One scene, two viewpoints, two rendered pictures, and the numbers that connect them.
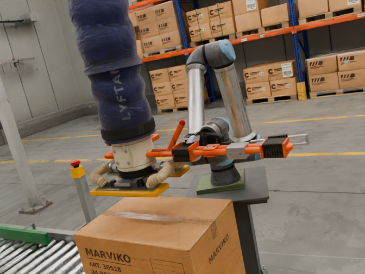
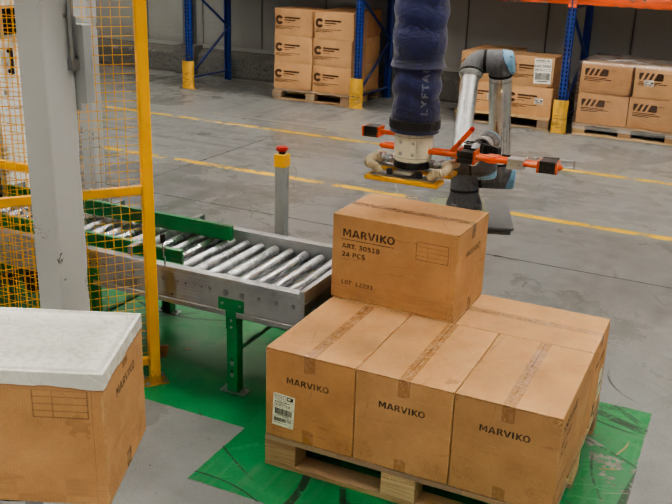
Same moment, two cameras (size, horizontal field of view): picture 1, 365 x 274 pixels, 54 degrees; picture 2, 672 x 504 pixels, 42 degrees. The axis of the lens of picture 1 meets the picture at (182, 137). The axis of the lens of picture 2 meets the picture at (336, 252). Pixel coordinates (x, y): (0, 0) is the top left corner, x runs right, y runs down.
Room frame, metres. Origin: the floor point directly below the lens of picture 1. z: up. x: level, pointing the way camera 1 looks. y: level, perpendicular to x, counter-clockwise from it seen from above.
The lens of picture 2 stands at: (-2.31, 0.97, 2.10)
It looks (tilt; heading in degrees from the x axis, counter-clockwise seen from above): 19 degrees down; 354
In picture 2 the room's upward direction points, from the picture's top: 2 degrees clockwise
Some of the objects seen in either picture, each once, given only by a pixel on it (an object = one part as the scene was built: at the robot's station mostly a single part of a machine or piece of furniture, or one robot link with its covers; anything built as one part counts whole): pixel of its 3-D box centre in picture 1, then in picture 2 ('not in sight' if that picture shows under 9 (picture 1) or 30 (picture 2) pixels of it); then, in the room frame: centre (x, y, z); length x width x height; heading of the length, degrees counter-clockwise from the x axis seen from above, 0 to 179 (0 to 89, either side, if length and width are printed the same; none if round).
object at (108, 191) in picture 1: (127, 186); (404, 175); (1.39, 0.26, 1.13); 0.34 x 0.10 x 0.05; 59
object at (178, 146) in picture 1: (186, 151); (467, 155); (1.34, 0.00, 1.24); 0.10 x 0.08 x 0.06; 149
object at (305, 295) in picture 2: not in sight; (335, 273); (1.64, 0.52, 0.58); 0.70 x 0.03 x 0.06; 149
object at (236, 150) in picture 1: (238, 150); (516, 163); (1.23, -0.19, 1.23); 0.07 x 0.07 x 0.04; 59
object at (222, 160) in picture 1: (220, 151); (485, 166); (1.61, -0.16, 1.13); 0.12 x 0.09 x 0.12; 68
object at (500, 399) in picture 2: not in sight; (443, 374); (1.03, 0.11, 0.34); 1.20 x 1.00 x 0.40; 59
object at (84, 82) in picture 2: not in sight; (69, 61); (1.25, 1.63, 1.62); 0.20 x 0.05 x 0.30; 59
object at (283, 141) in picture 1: (275, 148); (548, 166); (1.16, -0.30, 1.24); 0.08 x 0.07 x 0.05; 59
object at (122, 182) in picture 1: (138, 168); (412, 162); (1.47, 0.21, 1.17); 0.34 x 0.25 x 0.06; 59
